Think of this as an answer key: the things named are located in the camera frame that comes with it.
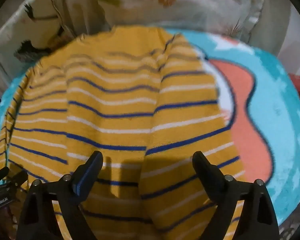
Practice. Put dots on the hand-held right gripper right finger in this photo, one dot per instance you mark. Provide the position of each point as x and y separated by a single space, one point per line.
207 171

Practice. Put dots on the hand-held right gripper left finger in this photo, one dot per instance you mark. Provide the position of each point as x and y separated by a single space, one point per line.
87 178

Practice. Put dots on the bird print pillow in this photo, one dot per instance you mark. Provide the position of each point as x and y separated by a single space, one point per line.
15 30

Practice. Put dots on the teal printed blanket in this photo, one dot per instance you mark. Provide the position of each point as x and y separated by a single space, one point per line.
277 105

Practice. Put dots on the yellow striped sweater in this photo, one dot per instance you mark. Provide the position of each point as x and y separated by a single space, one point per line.
115 105

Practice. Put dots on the floral pillow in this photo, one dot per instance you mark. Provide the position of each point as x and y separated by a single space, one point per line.
190 5

